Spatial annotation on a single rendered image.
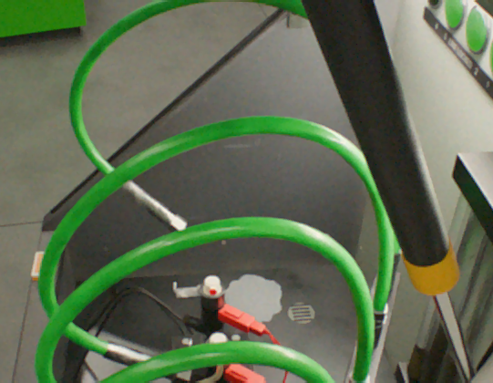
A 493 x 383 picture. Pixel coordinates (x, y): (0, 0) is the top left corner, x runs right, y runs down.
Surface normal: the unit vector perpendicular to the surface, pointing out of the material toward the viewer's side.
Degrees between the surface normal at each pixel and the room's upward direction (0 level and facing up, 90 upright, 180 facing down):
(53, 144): 0
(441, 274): 89
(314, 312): 0
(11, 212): 0
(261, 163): 90
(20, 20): 90
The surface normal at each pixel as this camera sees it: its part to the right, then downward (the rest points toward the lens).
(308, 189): 0.11, 0.62
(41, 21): 0.34, 0.59
